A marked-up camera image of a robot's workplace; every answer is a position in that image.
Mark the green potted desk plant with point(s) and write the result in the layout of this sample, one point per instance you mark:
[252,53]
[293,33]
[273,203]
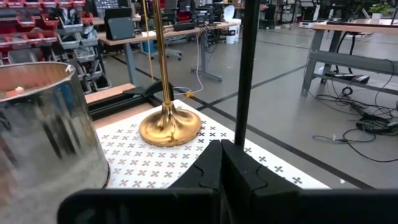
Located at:
[379,9]

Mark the black aluminium frame rail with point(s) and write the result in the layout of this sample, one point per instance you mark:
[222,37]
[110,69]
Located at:
[121,104]

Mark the silver scented candle tin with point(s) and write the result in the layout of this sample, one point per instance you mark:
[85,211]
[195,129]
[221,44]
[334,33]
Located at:
[46,140]

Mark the tall black candlestick holder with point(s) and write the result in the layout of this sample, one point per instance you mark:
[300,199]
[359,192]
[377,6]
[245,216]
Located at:
[247,77]

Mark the grey office chair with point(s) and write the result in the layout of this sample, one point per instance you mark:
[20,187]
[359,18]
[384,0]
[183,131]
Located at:
[172,46]

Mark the white plastic bucket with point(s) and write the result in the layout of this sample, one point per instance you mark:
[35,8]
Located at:
[233,31]

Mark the red bin storage rack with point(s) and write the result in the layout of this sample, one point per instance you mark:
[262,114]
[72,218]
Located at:
[28,28]

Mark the wooden desk grey legs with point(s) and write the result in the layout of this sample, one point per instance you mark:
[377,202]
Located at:
[186,33]

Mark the wooden desk grey frame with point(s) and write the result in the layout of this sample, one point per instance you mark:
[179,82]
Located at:
[348,60]

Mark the black equipment case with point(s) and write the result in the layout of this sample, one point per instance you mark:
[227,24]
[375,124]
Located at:
[120,28]

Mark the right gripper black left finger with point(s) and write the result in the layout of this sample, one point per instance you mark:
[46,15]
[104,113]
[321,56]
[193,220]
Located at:
[208,174]

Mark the white perforated shelf riser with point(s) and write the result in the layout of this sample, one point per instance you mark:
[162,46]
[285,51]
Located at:
[149,165]

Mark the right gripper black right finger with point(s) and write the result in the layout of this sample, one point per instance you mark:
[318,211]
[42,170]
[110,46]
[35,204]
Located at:
[242,177]

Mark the black power strip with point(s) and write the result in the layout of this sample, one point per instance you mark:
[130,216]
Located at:
[348,77]

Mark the tall brass candlestick holder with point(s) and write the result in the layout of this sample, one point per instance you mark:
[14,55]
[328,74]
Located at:
[169,127]

